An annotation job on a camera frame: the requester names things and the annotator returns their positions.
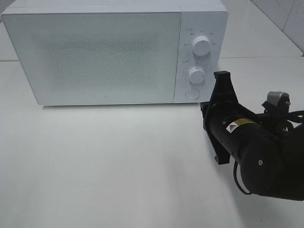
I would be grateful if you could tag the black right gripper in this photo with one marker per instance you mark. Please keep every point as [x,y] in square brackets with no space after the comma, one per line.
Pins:
[226,121]

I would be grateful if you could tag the round white door button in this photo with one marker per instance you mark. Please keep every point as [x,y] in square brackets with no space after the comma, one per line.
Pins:
[192,94]

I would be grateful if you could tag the white timer knob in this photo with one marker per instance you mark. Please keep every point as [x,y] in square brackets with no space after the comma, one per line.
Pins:
[196,75]

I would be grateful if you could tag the white microwave door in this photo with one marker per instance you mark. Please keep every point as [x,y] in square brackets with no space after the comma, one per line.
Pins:
[79,59]

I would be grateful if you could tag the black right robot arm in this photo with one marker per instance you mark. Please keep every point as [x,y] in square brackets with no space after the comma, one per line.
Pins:
[268,148]

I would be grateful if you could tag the upper white power knob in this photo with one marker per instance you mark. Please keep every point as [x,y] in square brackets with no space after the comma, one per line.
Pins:
[201,45]

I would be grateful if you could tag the white microwave oven body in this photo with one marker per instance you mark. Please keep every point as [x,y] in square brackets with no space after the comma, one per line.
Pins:
[197,17]

